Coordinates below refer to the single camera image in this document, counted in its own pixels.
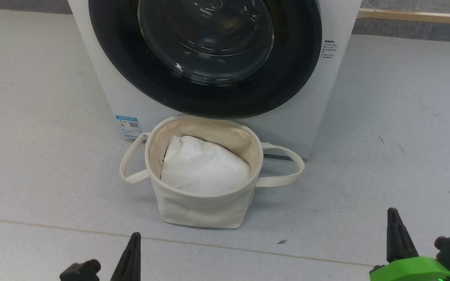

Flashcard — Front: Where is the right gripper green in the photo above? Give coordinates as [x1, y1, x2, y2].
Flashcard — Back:
[369, 207, 450, 281]

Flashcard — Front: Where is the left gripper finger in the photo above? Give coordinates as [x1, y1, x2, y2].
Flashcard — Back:
[110, 232, 142, 281]

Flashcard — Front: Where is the black round washing machine door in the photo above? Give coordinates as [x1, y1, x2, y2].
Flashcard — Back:
[88, 0, 322, 119]

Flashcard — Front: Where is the cream canvas laundry basket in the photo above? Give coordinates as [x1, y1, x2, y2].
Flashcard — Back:
[120, 115, 305, 229]

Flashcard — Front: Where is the white washing machine body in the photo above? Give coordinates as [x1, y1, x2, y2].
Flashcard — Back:
[68, 0, 363, 160]

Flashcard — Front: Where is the blue energy label sticker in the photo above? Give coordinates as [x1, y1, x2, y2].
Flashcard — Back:
[115, 114, 143, 138]

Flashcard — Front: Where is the wooden skirting strip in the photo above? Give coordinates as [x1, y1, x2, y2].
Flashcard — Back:
[358, 9, 450, 26]

